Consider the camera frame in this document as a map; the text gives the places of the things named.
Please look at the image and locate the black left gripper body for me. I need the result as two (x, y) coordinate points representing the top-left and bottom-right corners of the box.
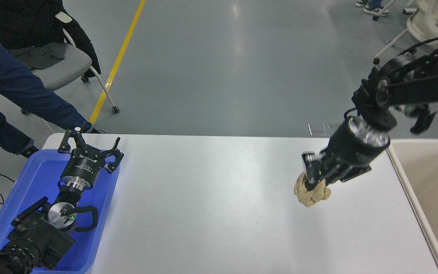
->
(60, 148), (108, 186)

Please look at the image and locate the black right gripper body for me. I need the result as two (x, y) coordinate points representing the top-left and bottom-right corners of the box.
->
(325, 118), (390, 172)

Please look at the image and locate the tan paper ball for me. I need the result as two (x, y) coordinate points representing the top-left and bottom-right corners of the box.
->
(294, 171), (332, 208)

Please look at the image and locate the blue plastic tray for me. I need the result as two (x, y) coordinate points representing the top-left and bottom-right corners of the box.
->
(0, 149), (121, 274)

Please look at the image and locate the grey chair with white legs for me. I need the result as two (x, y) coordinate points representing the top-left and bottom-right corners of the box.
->
(0, 0), (120, 134)

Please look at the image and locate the large pale bin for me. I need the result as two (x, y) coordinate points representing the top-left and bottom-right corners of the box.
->
(386, 138), (438, 274)

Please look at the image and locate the person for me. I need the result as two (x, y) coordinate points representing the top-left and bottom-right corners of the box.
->
(356, 0), (391, 16)
(0, 21), (105, 159)

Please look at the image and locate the dark grey cloth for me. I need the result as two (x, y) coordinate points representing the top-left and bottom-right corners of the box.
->
(8, 42), (68, 71)

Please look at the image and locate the black jacket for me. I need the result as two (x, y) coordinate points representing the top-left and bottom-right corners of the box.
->
(0, 0), (101, 79)

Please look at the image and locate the white chair leg with caster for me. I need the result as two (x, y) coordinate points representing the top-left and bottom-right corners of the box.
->
(372, 0), (398, 21)

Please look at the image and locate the white office chair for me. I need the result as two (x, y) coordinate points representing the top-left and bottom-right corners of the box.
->
(373, 0), (438, 65)

